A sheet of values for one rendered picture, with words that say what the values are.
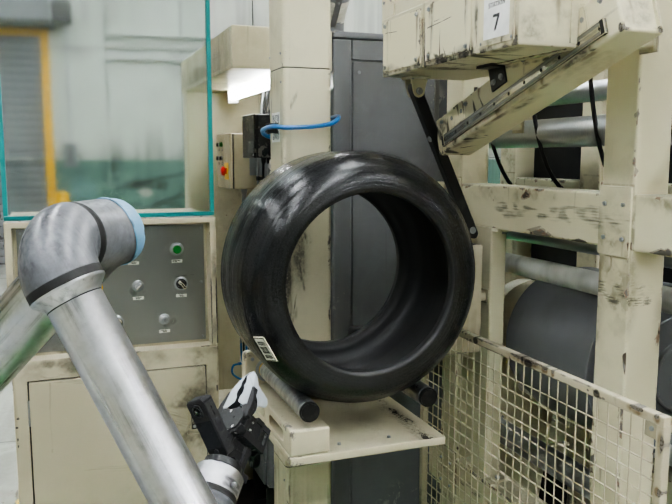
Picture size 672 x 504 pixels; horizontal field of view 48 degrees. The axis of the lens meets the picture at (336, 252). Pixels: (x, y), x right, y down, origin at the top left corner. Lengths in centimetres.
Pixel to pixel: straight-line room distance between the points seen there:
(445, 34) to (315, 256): 65
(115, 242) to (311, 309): 83
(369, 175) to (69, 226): 66
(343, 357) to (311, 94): 66
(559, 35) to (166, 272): 125
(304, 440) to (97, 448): 78
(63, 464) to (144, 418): 113
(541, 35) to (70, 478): 165
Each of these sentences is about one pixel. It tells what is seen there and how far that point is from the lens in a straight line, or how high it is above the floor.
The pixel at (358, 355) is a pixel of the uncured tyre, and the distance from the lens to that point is 190.
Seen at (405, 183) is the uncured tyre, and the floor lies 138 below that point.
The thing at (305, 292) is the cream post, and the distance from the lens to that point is 194.
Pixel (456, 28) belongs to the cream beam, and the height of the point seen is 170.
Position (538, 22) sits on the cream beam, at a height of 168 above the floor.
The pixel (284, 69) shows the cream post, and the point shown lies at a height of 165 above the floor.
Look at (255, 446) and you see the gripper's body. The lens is 143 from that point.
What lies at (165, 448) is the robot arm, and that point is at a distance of 113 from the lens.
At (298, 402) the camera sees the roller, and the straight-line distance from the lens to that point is 163.
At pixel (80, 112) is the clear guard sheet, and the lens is 212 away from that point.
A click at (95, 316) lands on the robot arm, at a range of 113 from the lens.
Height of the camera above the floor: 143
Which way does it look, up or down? 7 degrees down
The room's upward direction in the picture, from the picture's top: straight up
